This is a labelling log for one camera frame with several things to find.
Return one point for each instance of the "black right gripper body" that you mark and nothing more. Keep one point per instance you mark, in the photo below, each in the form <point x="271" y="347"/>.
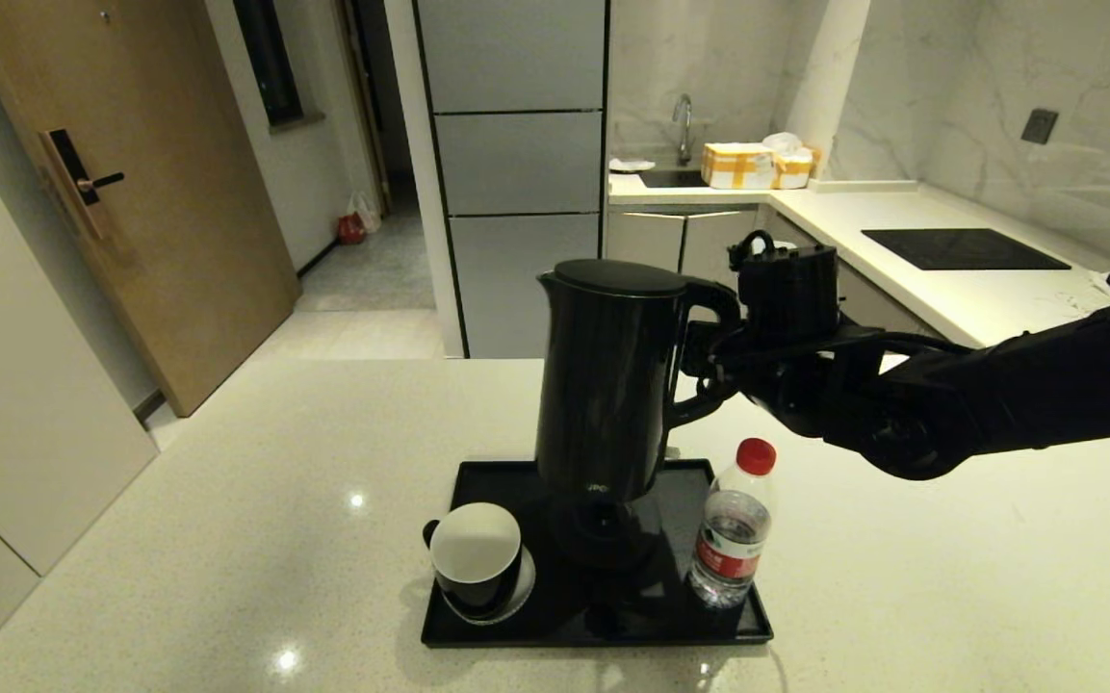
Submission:
<point x="790" y="318"/>

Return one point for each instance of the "black electric kettle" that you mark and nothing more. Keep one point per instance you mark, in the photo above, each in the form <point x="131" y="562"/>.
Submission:
<point x="607" y="385"/>

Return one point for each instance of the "clear plastic water bottle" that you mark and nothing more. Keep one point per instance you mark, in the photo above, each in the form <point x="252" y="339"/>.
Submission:
<point x="733" y="539"/>

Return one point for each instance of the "black cup white inside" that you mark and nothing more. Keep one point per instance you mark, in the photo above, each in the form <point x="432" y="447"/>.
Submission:
<point x="476" y="563"/>

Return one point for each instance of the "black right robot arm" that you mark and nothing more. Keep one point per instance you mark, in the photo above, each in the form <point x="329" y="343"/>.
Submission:
<point x="1017" y="395"/>

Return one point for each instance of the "black round kettle base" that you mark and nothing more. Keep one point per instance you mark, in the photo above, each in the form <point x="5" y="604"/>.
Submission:
<point x="603" y="539"/>

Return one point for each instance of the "grey counter drawer cabinet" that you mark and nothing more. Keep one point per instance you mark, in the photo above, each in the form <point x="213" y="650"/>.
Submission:
<point x="877" y="298"/>

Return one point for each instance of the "small box with yellow tape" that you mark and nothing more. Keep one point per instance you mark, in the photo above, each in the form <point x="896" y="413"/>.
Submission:
<point x="793" y="170"/>

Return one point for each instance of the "grey sink base cabinet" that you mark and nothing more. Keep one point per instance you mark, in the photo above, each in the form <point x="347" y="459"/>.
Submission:
<point x="651" y="241"/>

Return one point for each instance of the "large box with yellow tape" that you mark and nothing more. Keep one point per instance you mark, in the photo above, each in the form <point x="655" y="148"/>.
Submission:
<point x="735" y="166"/>

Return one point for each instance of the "white plastic bag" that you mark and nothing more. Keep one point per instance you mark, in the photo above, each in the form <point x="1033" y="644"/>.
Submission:
<point x="784" y="141"/>

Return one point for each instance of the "black induction cooktop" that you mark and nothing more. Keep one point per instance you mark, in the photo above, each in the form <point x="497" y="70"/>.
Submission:
<point x="961" y="248"/>

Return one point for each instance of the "dark kitchen sink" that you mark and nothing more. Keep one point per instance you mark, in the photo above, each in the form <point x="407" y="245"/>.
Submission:
<point x="670" y="177"/>

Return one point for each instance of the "white cloth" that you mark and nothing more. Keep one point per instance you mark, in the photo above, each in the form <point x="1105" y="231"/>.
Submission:
<point x="630" y="165"/>

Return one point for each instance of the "chrome sink faucet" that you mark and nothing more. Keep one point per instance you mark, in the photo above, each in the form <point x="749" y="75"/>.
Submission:
<point x="683" y="122"/>

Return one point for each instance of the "tall grey cabinet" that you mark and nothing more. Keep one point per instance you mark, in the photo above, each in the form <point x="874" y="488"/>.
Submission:
<point x="521" y="164"/>

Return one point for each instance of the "round white coaster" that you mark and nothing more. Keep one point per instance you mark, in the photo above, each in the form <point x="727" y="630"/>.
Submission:
<point x="526" y="585"/>

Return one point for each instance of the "black rectangular tray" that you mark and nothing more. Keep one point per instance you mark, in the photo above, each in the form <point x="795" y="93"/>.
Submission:
<point x="535" y="626"/>

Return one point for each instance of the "white shopping bag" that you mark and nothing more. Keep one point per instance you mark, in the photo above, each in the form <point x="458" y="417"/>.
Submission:
<point x="367" y="212"/>

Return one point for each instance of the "red bag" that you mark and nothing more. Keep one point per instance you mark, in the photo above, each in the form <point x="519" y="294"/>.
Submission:
<point x="351" y="230"/>

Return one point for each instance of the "dark window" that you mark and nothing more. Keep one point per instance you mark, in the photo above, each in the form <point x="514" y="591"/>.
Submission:
<point x="269" y="63"/>

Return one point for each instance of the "brown wooden door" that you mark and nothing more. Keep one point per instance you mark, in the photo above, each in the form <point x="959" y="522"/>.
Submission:
<point x="150" y="192"/>

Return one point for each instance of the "black electronic door lock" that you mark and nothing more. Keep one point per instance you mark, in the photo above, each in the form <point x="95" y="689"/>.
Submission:
<point x="73" y="178"/>

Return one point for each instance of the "white side cabinet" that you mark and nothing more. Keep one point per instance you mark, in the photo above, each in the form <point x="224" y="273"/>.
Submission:
<point x="15" y="385"/>

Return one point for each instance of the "grey wall socket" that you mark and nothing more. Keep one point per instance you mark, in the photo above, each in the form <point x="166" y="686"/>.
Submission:
<point x="1038" y="125"/>

